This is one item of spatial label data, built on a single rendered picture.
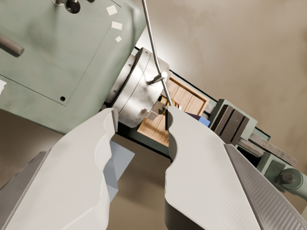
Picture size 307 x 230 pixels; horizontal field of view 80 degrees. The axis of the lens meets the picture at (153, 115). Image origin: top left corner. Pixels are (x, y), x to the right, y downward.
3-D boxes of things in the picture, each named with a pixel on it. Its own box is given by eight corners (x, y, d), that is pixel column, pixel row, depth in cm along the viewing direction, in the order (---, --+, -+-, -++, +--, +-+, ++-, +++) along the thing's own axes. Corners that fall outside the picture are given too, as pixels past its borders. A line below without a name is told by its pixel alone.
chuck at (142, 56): (100, 117, 87) (112, 110, 58) (129, 62, 95) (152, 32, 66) (107, 120, 88) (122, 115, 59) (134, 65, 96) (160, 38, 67)
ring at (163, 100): (156, 111, 77) (173, 121, 80) (166, 91, 78) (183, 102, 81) (150, 109, 86) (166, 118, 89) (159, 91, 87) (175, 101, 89)
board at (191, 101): (135, 129, 103) (136, 131, 99) (166, 73, 104) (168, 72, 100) (177, 151, 112) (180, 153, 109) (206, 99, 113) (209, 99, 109)
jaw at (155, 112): (138, 100, 78) (135, 116, 68) (145, 91, 76) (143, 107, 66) (160, 112, 81) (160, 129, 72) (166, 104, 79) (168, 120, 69)
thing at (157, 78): (153, 85, 68) (168, 76, 57) (148, 87, 67) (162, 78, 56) (151, 80, 68) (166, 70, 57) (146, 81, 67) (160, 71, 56)
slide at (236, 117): (189, 167, 109) (193, 170, 105) (224, 104, 110) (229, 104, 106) (212, 178, 115) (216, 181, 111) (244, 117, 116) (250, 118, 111)
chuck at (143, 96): (107, 120, 88) (122, 115, 59) (134, 65, 96) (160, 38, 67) (123, 128, 91) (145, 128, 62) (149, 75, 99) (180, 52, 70)
